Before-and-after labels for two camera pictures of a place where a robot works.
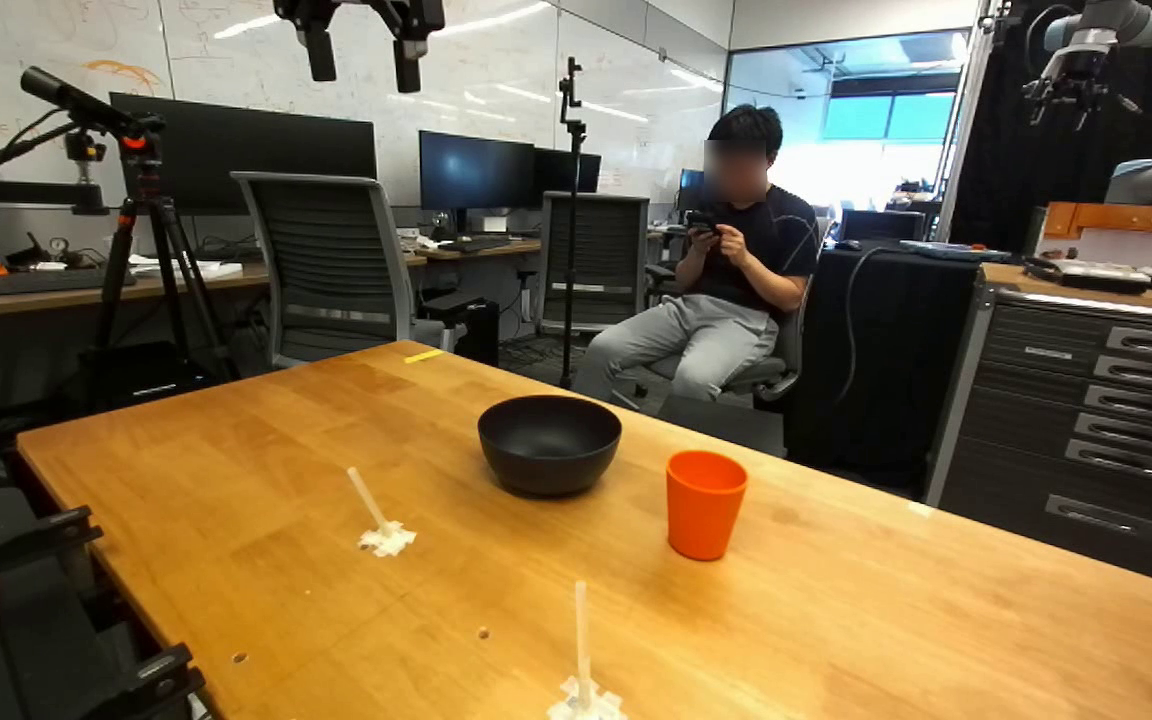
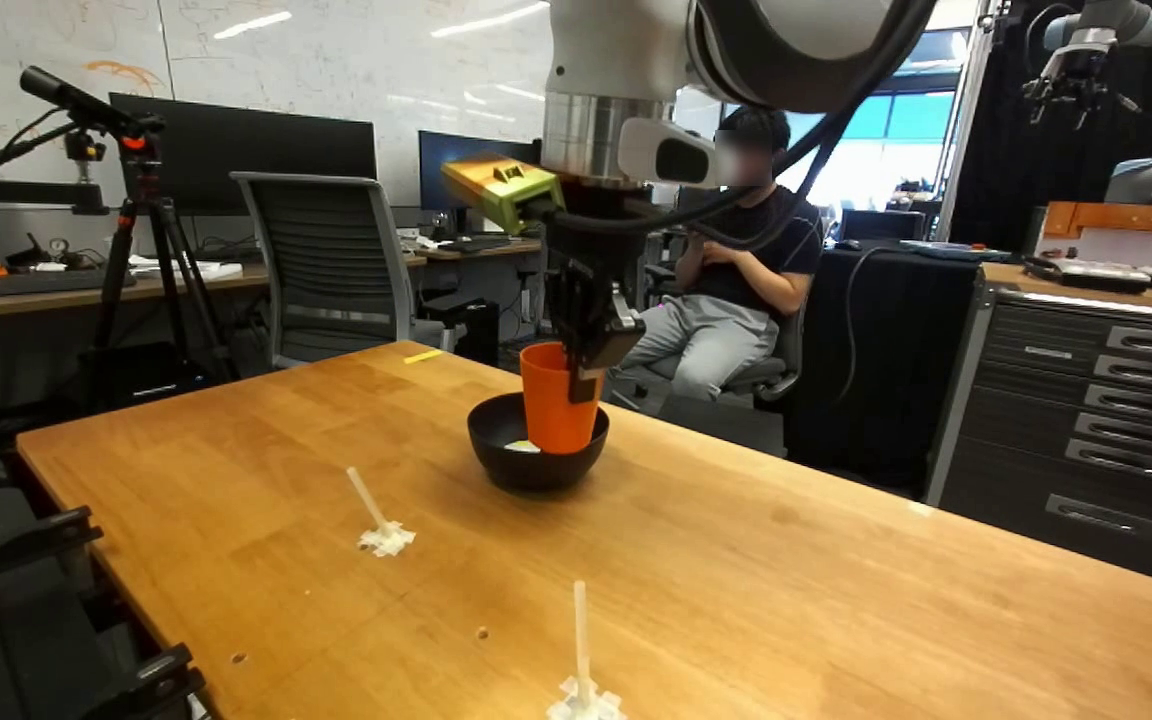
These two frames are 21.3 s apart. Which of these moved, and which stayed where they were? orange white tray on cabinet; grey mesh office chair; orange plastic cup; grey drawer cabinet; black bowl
Moved: orange plastic cup
Stayed: orange white tray on cabinet; grey drawer cabinet; black bowl; grey mesh office chair
